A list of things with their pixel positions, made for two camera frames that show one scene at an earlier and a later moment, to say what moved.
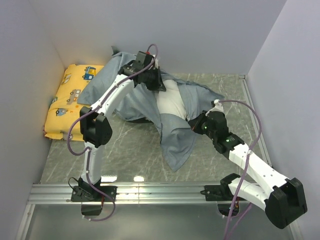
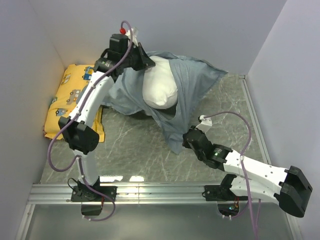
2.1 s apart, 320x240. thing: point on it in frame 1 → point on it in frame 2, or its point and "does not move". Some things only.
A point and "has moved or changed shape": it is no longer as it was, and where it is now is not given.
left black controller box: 91,209 does not move
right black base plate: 217,193 does not move
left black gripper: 157,84 → 144,60
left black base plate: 88,194 does not move
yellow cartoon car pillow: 64,108 does not move
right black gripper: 195,124 → 186,143
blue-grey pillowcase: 177,135 has moved or changed shape
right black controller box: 224,209 does not move
